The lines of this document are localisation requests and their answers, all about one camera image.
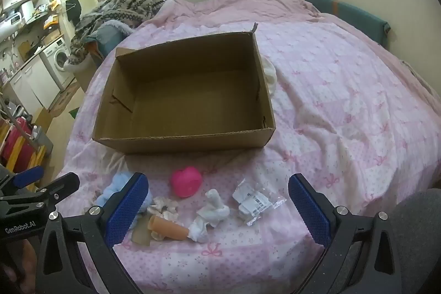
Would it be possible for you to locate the brown card piece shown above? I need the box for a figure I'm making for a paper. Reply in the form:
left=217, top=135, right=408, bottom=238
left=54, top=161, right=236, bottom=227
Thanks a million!
left=131, top=224, right=154, bottom=246

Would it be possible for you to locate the person's grey trouser leg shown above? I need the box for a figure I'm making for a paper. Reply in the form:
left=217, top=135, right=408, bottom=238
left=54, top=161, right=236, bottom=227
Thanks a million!
left=389, top=189, right=441, bottom=294

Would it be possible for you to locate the teal cushion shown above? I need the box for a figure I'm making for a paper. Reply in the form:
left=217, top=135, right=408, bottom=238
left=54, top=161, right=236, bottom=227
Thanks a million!
left=304, top=0, right=391, bottom=48

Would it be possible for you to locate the clear plastic packet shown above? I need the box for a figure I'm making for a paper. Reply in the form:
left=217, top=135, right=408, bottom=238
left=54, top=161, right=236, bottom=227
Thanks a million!
left=232, top=178, right=287, bottom=226

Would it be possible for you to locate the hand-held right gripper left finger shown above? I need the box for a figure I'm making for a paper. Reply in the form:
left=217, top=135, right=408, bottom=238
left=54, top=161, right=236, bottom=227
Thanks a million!
left=34, top=172, right=150, bottom=294

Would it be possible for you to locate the blue fleece lined garment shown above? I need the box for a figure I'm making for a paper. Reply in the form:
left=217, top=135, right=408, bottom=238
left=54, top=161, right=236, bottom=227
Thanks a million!
left=86, top=22, right=133, bottom=53

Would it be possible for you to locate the white microwave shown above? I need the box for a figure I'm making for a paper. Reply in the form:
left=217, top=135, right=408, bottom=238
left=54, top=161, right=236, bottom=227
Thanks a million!
left=0, top=13, right=24, bottom=28

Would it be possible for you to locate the tan soft tube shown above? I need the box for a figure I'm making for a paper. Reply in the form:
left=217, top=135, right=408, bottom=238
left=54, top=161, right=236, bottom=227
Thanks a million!
left=148, top=215, right=189, bottom=240

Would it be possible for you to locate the brown cardboard box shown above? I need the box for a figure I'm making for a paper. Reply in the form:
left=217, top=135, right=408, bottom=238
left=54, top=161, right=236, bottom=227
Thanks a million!
left=92, top=23, right=276, bottom=154

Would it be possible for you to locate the cream scrunchie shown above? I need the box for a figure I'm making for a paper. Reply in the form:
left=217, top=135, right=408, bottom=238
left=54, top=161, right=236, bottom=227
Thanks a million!
left=147, top=196, right=179, bottom=241

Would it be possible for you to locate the light blue fluffy scrunchie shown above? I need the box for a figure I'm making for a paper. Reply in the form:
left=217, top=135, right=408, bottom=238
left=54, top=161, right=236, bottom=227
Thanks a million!
left=95, top=173, right=154, bottom=222

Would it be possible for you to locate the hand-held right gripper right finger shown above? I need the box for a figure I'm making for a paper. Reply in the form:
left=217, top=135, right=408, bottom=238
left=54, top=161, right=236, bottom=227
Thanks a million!
left=288, top=173, right=402, bottom=294

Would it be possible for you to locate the grey patterned knit blanket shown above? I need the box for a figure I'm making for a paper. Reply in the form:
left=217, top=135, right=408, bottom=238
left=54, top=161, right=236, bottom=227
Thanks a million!
left=69, top=0, right=169, bottom=64

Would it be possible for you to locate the pink round soft toy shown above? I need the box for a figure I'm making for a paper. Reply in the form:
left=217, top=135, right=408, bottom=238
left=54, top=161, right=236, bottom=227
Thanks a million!
left=170, top=167, right=203, bottom=199

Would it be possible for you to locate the tall cardboard box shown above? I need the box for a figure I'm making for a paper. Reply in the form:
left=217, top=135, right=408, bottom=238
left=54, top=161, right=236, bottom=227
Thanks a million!
left=74, top=51, right=104, bottom=93

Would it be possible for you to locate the white kitchen cabinet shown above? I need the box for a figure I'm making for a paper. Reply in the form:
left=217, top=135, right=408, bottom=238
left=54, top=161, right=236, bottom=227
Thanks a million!
left=9, top=56, right=61, bottom=112

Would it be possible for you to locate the pink bow print bedspread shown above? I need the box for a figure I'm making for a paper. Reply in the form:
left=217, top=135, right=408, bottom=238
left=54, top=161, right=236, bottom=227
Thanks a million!
left=57, top=0, right=441, bottom=294

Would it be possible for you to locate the red and yellow rack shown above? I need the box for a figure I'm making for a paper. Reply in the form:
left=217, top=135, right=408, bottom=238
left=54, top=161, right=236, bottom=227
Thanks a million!
left=0, top=118, right=47, bottom=174

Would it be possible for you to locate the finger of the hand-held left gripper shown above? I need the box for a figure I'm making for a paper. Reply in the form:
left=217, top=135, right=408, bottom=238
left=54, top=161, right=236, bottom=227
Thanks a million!
left=0, top=165, right=45, bottom=193
left=0, top=172, right=80, bottom=212

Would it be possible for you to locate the white washing machine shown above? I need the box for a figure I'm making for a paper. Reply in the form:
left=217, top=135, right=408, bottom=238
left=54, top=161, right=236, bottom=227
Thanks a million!
left=39, top=36, right=74, bottom=91

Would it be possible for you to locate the white knotted cloth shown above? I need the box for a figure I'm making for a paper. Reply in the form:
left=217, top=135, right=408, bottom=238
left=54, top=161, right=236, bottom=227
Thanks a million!
left=188, top=189, right=231, bottom=243

